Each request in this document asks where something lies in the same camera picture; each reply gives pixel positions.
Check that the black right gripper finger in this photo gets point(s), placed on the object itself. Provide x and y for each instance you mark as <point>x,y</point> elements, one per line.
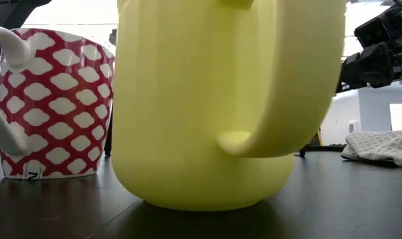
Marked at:
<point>366,66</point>
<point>344,88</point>

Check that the large yellow mug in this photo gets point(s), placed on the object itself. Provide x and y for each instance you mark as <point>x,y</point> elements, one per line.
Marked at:
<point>194,106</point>

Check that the red white patterned mug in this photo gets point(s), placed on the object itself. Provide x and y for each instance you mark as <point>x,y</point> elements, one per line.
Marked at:
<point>54,106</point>

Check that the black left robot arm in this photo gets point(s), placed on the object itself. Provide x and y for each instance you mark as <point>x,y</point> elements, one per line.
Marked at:
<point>8,13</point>

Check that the white waffle cloth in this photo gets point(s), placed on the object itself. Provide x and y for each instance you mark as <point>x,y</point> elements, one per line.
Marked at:
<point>380,146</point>

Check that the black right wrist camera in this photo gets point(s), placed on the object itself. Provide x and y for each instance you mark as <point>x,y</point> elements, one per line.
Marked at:
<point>373,31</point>

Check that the white wall box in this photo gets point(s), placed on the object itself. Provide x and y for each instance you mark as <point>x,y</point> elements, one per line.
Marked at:
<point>354,127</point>

